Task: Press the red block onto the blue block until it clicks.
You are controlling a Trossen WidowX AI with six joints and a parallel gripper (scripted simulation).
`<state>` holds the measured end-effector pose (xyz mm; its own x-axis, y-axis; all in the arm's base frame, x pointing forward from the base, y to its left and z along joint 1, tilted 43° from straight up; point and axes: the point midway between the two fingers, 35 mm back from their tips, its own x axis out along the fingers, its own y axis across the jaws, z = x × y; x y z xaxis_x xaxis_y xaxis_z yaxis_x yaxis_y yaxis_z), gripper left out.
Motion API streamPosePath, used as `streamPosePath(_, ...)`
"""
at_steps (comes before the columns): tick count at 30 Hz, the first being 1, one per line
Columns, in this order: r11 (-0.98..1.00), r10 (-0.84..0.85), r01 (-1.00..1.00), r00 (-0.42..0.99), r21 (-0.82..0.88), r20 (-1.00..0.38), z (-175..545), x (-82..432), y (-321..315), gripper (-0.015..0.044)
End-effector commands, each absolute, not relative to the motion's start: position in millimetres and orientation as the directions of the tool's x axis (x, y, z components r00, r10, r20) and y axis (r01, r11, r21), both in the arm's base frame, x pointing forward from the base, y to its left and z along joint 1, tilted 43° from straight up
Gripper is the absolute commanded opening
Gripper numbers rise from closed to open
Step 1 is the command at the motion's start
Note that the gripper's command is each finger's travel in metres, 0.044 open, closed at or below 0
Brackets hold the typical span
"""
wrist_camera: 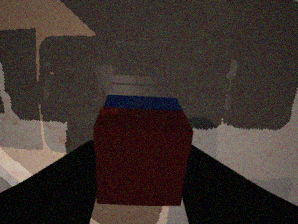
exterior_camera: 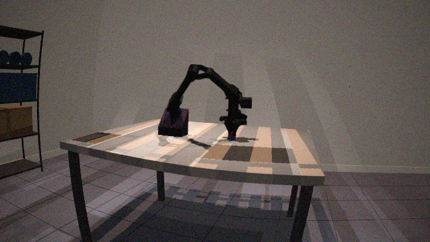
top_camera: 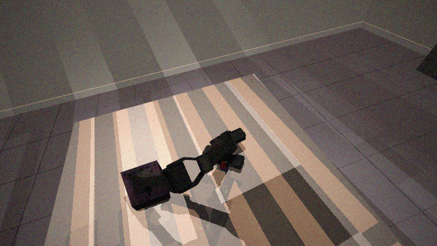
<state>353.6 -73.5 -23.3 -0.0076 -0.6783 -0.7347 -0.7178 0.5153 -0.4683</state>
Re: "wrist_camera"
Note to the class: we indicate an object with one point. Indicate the red block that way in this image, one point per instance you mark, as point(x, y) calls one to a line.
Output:
point(141, 156)

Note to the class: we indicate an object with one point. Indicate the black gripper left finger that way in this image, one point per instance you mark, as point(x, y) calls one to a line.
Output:
point(62, 193)

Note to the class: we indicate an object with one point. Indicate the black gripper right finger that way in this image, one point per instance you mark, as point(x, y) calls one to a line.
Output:
point(213, 194)

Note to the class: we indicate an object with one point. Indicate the blue block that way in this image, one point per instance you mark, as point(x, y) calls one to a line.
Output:
point(142, 102)

